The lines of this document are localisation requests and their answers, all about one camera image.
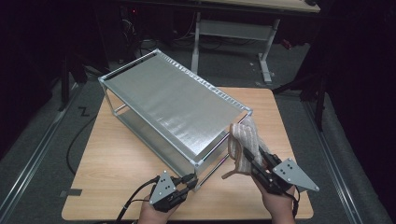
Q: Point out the black stand leg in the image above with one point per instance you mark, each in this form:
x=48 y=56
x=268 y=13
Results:
x=320 y=102
x=65 y=87

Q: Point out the person's left hand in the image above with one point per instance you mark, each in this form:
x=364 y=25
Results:
x=154 y=217

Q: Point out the black computer tower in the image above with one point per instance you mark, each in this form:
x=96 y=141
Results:
x=129 y=18

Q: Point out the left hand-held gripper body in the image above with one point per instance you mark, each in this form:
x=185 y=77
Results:
x=163 y=189

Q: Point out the small red object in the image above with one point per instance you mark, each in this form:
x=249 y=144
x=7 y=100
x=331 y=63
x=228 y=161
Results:
x=287 y=44

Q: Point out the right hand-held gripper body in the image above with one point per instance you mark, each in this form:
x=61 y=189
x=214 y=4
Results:
x=292 y=175

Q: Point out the small black object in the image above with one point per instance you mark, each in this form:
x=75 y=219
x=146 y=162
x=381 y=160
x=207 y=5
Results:
x=310 y=2

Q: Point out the person's right hand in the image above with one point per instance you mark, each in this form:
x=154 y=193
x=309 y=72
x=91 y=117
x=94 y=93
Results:
x=278 y=205

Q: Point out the white-legged desk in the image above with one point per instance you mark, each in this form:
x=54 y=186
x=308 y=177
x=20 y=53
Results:
x=233 y=29

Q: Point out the beige striped towel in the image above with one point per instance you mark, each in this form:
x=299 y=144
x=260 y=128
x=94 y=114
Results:
x=246 y=133

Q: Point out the grey tape strip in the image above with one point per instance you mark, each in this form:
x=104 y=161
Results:
x=71 y=192

